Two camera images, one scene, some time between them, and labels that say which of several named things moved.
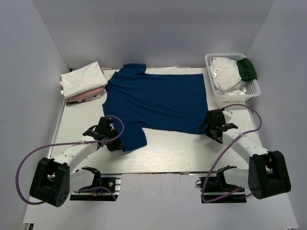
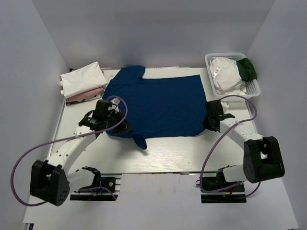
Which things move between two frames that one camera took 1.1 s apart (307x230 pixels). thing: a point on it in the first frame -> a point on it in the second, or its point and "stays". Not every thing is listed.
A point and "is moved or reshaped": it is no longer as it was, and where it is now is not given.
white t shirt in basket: [227, 76] stays
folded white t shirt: [82, 80] stays
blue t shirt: [172, 103] is moved or reshaped
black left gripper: [118, 145] -> [124, 127]
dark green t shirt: [246, 70] stays
